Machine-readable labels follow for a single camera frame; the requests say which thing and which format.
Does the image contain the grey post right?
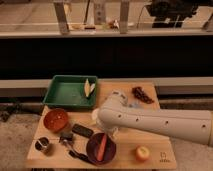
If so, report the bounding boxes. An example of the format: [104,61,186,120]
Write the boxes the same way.
[119,0,130,34]

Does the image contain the black rectangular remote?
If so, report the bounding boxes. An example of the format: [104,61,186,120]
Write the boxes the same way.
[72,124,94,138]

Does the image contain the yellow red apple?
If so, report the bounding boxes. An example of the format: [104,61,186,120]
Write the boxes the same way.
[135,146,150,162]

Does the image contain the grey post left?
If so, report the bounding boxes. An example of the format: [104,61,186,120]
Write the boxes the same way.
[53,0,69,35]

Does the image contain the purple bowl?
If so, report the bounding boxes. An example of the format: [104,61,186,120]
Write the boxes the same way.
[86,133,116,165]

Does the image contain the small metal cup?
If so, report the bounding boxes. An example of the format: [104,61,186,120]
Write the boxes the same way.
[35,137,50,153]

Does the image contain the green plastic tray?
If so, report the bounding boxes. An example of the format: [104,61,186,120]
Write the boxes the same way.
[43,75,98,109]

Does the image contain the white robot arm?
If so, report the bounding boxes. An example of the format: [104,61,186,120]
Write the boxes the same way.
[94,90,213,147]

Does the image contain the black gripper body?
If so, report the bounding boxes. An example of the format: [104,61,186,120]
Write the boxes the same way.
[59,133,89,163]

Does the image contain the grey post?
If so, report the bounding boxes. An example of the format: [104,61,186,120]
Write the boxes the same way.
[53,0,69,35]
[119,0,130,34]

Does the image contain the yellow banana piece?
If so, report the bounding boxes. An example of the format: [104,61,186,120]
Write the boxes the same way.
[84,80,95,98]

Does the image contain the black machine in background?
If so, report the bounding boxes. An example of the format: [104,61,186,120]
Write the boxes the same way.
[146,0,213,28]

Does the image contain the orange bowl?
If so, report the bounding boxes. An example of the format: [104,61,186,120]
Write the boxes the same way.
[43,108,69,133]

